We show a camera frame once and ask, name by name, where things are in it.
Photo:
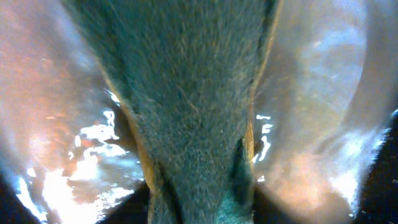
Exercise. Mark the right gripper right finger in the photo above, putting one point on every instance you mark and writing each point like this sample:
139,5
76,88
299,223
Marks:
379,200

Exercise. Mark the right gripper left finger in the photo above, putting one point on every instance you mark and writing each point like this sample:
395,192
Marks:
12,210

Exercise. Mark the black water tray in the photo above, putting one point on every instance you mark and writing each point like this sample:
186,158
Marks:
322,109

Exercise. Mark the green yellow sponge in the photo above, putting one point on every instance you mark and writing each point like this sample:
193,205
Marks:
185,73

